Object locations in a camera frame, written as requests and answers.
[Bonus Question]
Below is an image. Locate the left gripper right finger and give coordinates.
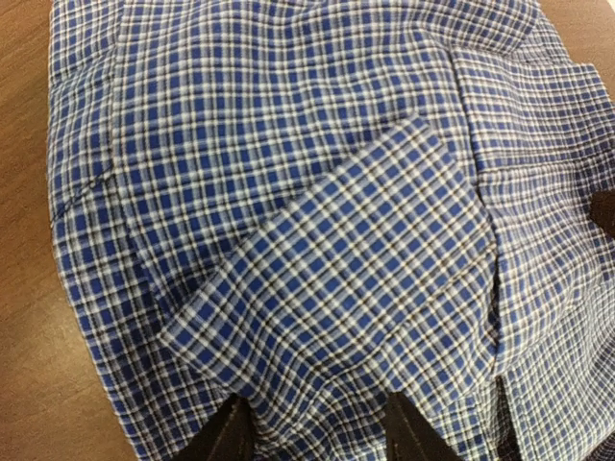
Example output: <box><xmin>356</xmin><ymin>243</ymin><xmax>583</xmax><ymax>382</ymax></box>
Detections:
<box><xmin>383</xmin><ymin>392</ymin><xmax>461</xmax><ymax>461</ymax></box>

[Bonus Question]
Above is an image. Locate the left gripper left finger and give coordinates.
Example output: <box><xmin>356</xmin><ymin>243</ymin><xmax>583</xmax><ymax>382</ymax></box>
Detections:
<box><xmin>172</xmin><ymin>396</ymin><xmax>253</xmax><ymax>461</ymax></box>

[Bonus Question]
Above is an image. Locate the blue plaid long sleeve shirt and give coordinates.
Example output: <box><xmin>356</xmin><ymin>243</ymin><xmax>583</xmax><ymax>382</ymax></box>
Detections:
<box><xmin>47</xmin><ymin>1</ymin><xmax>614</xmax><ymax>460</ymax></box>

